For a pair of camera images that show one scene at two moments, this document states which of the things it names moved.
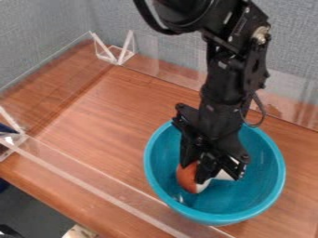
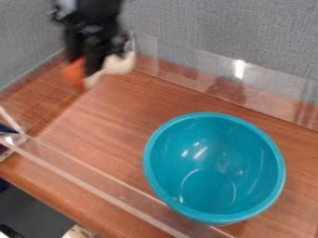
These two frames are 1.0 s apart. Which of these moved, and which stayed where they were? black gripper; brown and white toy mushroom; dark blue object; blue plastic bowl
Moved: black gripper; brown and white toy mushroom
Stayed: dark blue object; blue plastic bowl
